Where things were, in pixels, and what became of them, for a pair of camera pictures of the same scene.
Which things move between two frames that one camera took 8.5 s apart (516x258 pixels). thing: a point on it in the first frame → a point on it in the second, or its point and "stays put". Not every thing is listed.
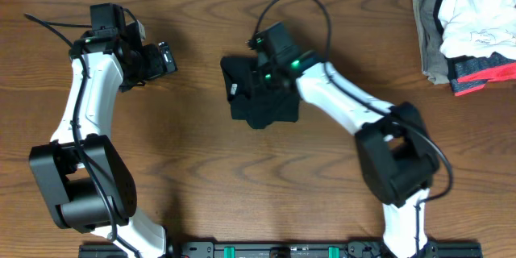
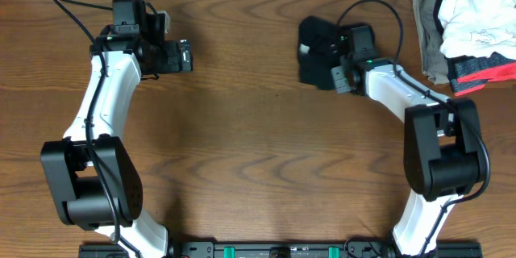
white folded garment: (478, 22) stays put
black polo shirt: (257, 106) → (318, 51)
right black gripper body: (263, 79) → (341, 79)
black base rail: (283, 250) stays put
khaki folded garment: (433, 52) stays put
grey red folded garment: (468, 73) stays put
